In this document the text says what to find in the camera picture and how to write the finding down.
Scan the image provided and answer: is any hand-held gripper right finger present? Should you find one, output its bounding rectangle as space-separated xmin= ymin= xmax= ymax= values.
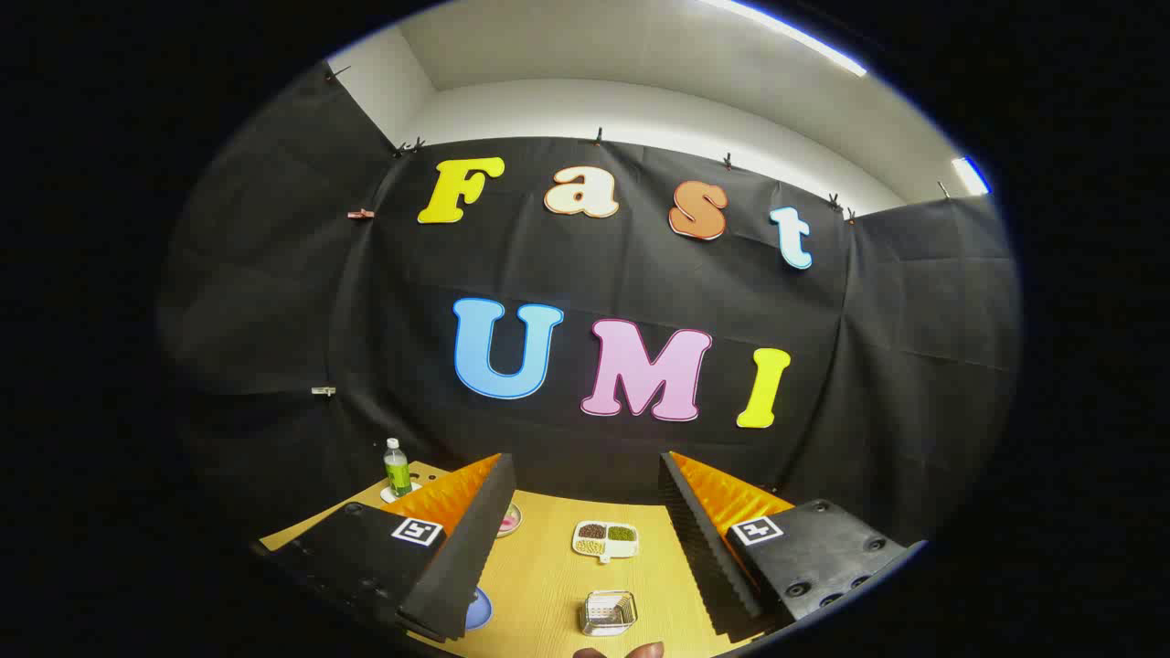
xmin=658 ymin=451 xmax=926 ymax=643

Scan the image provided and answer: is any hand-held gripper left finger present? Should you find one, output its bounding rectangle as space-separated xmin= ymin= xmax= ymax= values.
xmin=265 ymin=452 xmax=517 ymax=643

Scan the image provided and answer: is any white divided dish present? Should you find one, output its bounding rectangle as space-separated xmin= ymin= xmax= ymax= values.
xmin=572 ymin=520 xmax=640 ymax=565

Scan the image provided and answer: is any green label plastic bottle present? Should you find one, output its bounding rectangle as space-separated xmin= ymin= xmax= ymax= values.
xmin=383 ymin=438 xmax=413 ymax=497

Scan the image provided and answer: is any ceiling light strip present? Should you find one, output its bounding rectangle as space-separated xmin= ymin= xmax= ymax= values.
xmin=951 ymin=156 xmax=992 ymax=196

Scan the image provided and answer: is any metal wire cutlery basket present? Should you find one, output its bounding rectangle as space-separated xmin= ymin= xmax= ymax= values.
xmin=580 ymin=590 xmax=638 ymax=638

